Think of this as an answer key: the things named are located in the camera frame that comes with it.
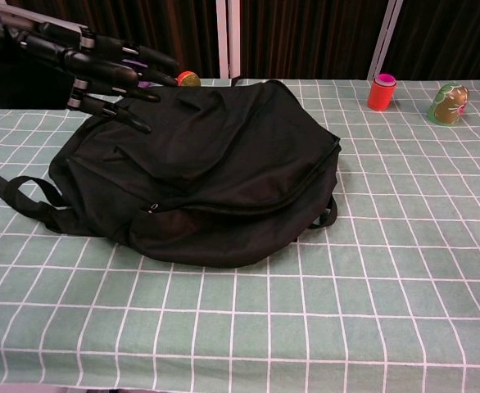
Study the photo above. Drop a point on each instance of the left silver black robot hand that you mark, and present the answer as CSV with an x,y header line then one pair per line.
x,y
39,61

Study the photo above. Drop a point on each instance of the black backpack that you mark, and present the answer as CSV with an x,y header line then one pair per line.
x,y
223,163

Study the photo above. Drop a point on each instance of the dark pleated curtain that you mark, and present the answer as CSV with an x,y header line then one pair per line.
x,y
449,37
162,24
305,37

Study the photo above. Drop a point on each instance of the orange green ball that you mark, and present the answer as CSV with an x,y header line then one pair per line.
x,y
190,79

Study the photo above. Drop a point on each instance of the orange cup pink lid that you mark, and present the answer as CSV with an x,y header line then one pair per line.
x,y
380,96

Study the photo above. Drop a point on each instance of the green checked tablecloth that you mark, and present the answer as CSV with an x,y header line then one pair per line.
x,y
346,286

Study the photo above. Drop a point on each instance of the white vertical frame post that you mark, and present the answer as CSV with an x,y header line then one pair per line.
x,y
227,37

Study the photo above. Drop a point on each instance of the white slanted frame post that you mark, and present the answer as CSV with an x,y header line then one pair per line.
x,y
383,37

